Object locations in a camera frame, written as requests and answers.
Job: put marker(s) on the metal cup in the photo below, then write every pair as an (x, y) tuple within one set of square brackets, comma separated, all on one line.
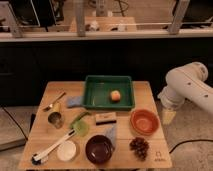
[(55, 118)]

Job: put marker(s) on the wooden block sponge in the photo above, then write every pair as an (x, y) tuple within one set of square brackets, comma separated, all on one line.
[(105, 118)]

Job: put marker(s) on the green plastic tray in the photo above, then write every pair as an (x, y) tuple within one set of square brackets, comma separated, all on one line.
[(98, 89)]

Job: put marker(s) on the orange apple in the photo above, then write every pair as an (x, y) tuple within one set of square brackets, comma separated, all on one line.
[(115, 95)]

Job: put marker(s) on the blue cloth near bowl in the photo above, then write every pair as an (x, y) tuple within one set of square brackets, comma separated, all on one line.
[(111, 133)]

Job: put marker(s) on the dark purple bowl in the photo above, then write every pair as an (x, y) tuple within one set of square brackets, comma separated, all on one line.
[(99, 149)]

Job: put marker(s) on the gold spoon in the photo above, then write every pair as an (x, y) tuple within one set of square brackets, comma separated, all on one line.
[(50, 106)]

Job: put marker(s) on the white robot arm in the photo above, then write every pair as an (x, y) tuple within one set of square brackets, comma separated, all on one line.
[(185, 82)]

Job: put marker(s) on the orange bowl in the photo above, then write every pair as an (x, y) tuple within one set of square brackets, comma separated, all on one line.
[(144, 122)]

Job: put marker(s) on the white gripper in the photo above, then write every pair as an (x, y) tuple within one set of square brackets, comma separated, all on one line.
[(170, 100)]

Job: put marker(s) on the brown grape bunch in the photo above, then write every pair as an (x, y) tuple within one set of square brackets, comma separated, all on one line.
[(140, 147)]

